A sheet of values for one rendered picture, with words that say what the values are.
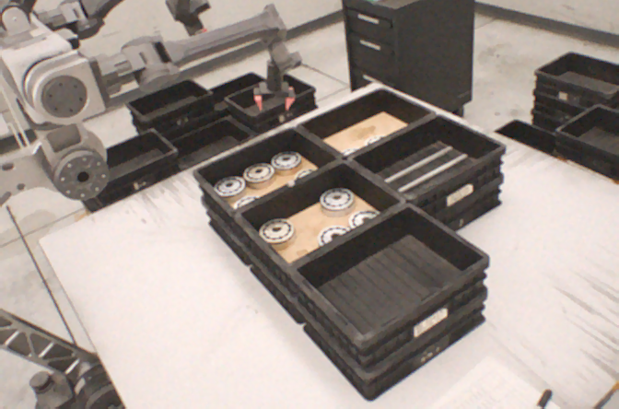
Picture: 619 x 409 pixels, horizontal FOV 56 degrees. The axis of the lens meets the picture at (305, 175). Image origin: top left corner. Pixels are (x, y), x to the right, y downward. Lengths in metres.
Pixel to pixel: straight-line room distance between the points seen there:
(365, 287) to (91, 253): 0.99
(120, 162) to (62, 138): 1.36
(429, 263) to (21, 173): 1.11
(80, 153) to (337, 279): 0.75
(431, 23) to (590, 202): 1.60
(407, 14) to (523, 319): 1.92
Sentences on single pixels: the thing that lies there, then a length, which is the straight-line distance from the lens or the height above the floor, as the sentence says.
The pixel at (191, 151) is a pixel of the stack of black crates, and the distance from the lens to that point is 3.13.
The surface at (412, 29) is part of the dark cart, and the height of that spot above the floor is 0.76.
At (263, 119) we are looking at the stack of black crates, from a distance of 2.94.
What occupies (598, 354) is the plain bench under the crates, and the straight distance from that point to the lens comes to 1.63.
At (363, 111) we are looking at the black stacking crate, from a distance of 2.21.
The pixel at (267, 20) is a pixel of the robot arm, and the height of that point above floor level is 1.43.
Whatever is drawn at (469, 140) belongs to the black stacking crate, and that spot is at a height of 0.89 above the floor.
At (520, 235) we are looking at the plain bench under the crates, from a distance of 1.90.
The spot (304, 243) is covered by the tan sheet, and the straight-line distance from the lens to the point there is 1.69.
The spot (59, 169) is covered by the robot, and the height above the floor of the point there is 1.18.
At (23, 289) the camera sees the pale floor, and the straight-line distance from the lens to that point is 3.31.
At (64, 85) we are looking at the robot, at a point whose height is 1.47.
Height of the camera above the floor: 1.93
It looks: 34 degrees down
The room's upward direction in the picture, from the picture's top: 9 degrees counter-clockwise
